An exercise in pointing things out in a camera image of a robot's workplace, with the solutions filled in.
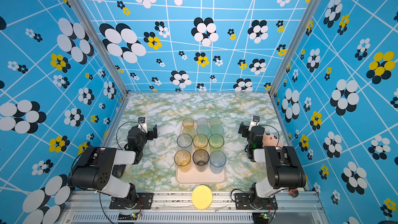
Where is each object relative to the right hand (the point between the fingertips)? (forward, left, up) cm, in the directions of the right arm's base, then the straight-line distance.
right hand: (252, 123), depth 93 cm
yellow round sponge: (-39, +30, -5) cm, 49 cm away
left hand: (-1, +63, +1) cm, 63 cm away
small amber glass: (+4, +40, -5) cm, 40 cm away
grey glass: (-23, +30, +6) cm, 39 cm away
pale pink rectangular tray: (-29, +34, -7) cm, 45 cm away
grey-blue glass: (-12, +40, 0) cm, 42 cm away
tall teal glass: (-4, +30, 0) cm, 30 cm away
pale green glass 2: (+3, +22, -2) cm, 22 cm away
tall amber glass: (-24, +40, +4) cm, 46 cm away
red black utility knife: (-36, -16, -8) cm, 40 cm away
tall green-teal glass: (-4, +22, 0) cm, 22 cm away
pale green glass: (-2, +38, -5) cm, 38 cm away
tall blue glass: (-24, +22, +6) cm, 33 cm away
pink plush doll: (-11, -8, +1) cm, 14 cm away
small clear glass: (+3, +31, -1) cm, 31 cm away
